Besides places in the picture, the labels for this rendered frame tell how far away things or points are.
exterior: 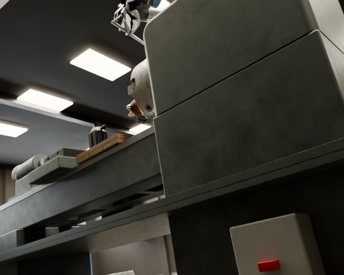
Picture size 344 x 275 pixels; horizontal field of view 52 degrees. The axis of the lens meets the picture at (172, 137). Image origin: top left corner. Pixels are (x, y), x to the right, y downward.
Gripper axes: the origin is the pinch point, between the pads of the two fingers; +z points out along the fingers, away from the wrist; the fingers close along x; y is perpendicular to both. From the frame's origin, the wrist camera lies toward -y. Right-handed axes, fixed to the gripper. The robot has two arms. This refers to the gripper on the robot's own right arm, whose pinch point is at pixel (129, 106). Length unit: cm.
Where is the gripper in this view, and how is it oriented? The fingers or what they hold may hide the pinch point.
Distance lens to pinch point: 164.4
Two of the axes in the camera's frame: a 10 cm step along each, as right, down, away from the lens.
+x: -1.6, -9.3, 3.4
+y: -7.0, 3.5, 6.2
